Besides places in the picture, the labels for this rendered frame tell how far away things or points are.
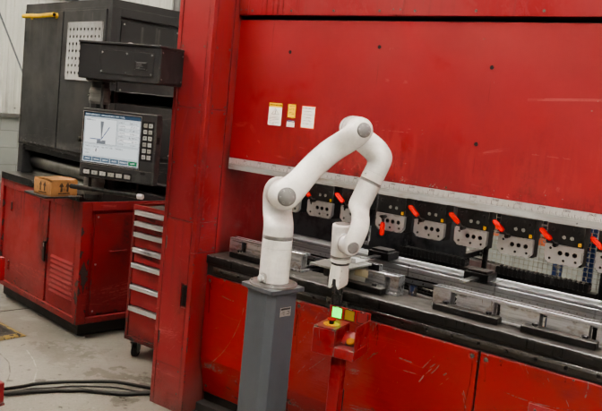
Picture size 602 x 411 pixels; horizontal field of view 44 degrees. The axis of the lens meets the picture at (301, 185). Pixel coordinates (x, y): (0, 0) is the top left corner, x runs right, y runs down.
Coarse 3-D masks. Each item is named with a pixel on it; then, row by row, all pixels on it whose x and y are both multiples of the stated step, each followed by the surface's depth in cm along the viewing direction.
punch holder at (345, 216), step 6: (348, 192) 359; (348, 198) 359; (342, 204) 361; (372, 204) 356; (342, 210) 361; (348, 210) 359; (372, 210) 357; (342, 216) 361; (348, 216) 359; (372, 216) 358; (348, 222) 359; (372, 222) 359
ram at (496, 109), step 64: (256, 64) 391; (320, 64) 367; (384, 64) 346; (448, 64) 327; (512, 64) 310; (576, 64) 295; (256, 128) 392; (320, 128) 368; (384, 128) 346; (448, 128) 328; (512, 128) 311; (576, 128) 295; (384, 192) 347; (512, 192) 311; (576, 192) 296
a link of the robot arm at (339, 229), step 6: (336, 222) 298; (342, 222) 299; (336, 228) 294; (342, 228) 293; (348, 228) 294; (336, 234) 295; (342, 234) 294; (336, 240) 294; (336, 246) 295; (336, 252) 296
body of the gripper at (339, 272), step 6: (336, 264) 297; (342, 264) 297; (348, 264) 299; (330, 270) 298; (336, 270) 296; (342, 270) 297; (330, 276) 298; (336, 276) 296; (342, 276) 298; (330, 282) 298; (336, 282) 297; (342, 282) 299
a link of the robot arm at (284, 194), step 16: (352, 128) 283; (368, 128) 284; (320, 144) 291; (336, 144) 288; (352, 144) 286; (304, 160) 289; (320, 160) 288; (336, 160) 291; (288, 176) 283; (304, 176) 285; (320, 176) 291; (272, 192) 282; (288, 192) 281; (304, 192) 285; (288, 208) 283
